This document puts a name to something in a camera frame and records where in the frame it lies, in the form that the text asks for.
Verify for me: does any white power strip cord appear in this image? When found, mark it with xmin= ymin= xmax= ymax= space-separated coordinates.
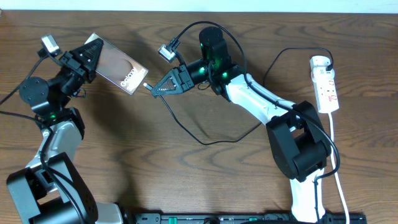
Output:
xmin=328 ymin=112 xmax=351 ymax=224

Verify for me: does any white power strip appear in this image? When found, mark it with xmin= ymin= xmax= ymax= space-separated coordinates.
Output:
xmin=310 ymin=55 xmax=339 ymax=114

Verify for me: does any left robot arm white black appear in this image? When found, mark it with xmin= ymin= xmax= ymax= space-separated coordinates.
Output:
xmin=6 ymin=35 xmax=133 ymax=223

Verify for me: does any black charger cable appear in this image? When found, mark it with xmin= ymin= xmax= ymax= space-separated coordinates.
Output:
xmin=142 ymin=47 xmax=335 ymax=146

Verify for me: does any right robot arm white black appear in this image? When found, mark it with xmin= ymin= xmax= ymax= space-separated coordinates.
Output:
xmin=151 ymin=24 xmax=333 ymax=223

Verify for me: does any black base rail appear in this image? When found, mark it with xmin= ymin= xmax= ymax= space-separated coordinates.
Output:
xmin=133 ymin=212 xmax=368 ymax=224

